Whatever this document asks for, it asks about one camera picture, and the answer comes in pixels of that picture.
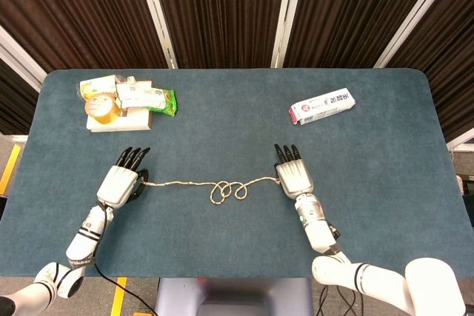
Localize yellow floor tape strip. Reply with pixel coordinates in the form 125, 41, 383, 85
110, 277, 128, 316
0, 144, 22, 197

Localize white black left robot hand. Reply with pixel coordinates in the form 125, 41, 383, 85
96, 146, 152, 209

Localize flat white cardboard box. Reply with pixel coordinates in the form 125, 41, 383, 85
86, 104, 153, 133

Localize brown folding screen panel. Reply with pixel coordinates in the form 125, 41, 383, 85
0, 0, 178, 73
135, 0, 297, 70
272, 0, 455, 69
375, 0, 474, 152
0, 25, 47, 135

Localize black floor cables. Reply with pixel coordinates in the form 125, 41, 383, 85
318, 284, 368, 316

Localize green white snack bag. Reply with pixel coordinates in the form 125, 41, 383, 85
115, 81, 178, 117

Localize beige twisted rope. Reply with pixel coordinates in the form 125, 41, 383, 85
142, 175, 282, 206

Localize white pink paper package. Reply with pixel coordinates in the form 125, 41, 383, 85
288, 87, 358, 127

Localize yellow adhesive tape roll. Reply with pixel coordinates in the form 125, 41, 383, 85
84, 93, 121, 126

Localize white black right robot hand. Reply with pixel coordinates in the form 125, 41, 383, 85
273, 143, 317, 201

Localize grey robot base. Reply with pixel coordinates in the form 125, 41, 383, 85
153, 277, 315, 316

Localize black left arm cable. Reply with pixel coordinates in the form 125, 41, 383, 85
92, 201, 158, 316

